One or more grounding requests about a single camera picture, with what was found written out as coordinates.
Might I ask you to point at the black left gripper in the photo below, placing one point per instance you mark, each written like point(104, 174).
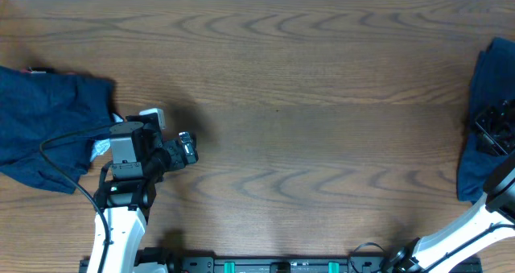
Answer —
point(177, 155)

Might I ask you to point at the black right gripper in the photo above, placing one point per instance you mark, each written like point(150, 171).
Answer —
point(498, 147)

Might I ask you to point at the blue denim shorts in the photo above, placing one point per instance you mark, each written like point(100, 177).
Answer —
point(491, 84)

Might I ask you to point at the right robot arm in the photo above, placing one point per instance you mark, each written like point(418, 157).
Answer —
point(489, 220)

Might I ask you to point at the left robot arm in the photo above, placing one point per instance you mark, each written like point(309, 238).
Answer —
point(127, 190)

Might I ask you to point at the dark navy folded garment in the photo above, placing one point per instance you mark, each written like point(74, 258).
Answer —
point(49, 125)

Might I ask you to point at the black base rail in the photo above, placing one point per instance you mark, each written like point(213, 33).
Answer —
point(211, 265)

